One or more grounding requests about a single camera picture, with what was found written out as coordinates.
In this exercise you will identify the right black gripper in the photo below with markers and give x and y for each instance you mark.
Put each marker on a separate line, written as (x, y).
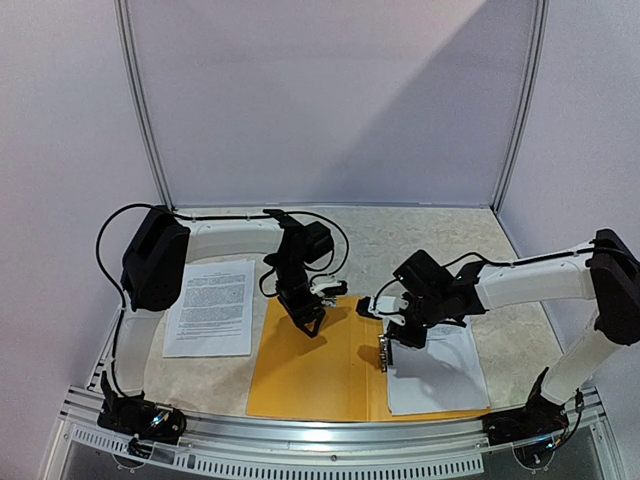
(409, 335)

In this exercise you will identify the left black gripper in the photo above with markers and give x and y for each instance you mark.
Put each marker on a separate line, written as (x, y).
(298, 313)

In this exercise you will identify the chrome folder spring clip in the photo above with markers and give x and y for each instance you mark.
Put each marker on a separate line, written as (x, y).
(385, 352)

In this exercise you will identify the orange file folder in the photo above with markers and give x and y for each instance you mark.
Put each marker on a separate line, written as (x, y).
(335, 376)

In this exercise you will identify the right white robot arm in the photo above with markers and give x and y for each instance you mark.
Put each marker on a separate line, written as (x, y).
(603, 270)

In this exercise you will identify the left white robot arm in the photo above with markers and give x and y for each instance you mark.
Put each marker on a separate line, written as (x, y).
(165, 242)

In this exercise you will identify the stack of printed papers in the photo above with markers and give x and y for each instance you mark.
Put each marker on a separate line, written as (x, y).
(213, 315)

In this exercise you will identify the aluminium front rail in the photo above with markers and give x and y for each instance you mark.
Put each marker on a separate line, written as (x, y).
(220, 447)

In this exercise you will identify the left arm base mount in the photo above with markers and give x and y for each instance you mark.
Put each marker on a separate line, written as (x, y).
(139, 418)

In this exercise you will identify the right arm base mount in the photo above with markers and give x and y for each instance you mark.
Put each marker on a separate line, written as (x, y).
(538, 417)

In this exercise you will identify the right aluminium frame post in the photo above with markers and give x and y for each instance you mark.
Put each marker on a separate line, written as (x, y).
(531, 68)

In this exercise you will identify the aluminium frame post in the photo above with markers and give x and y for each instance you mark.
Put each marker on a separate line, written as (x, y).
(531, 68)
(140, 104)

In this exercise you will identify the left aluminium frame post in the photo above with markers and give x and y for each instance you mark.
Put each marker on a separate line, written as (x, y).
(140, 104)

